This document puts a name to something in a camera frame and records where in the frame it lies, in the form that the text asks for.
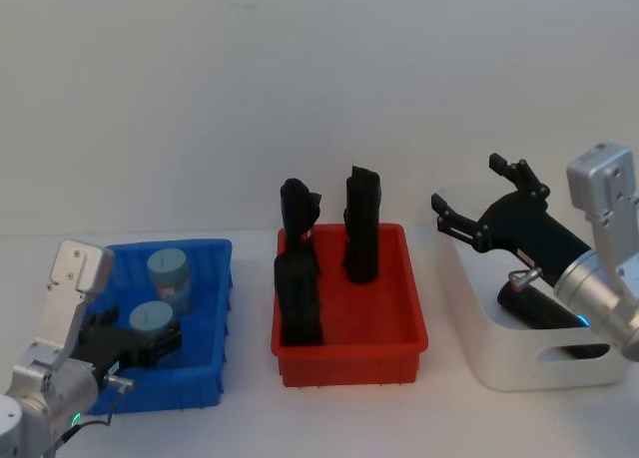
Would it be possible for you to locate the clear jar with teal lid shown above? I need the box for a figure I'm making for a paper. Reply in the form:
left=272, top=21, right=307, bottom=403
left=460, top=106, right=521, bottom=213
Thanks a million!
left=146, top=248, right=196, bottom=316
left=128, top=299, right=184, bottom=370

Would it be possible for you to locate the black cylinder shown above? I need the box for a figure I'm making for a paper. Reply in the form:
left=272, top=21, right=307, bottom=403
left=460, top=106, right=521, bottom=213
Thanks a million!
left=495, top=279, right=613, bottom=362

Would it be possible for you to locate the white plastic bin with handle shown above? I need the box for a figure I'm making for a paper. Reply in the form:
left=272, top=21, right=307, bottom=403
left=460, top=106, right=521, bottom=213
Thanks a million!
left=430, top=180, right=631, bottom=392

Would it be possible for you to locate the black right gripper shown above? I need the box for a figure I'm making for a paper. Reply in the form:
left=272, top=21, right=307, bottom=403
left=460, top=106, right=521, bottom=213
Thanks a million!
left=430, top=152, right=596, bottom=290

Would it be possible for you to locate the thin dark left gripper cable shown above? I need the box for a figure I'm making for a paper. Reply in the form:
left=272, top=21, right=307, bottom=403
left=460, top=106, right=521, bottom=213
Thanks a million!
left=62, top=374, right=136, bottom=442

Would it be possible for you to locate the red plastic bin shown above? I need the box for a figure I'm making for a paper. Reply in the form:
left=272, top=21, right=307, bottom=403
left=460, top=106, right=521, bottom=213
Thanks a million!
left=270, top=222, right=431, bottom=389

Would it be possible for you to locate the blue plastic bin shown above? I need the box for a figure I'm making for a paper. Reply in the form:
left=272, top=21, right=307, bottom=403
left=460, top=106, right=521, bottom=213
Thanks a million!
left=78, top=236, right=236, bottom=416

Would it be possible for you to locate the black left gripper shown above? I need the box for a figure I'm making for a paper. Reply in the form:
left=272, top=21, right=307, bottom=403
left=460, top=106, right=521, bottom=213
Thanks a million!
left=69, top=304, right=185, bottom=388

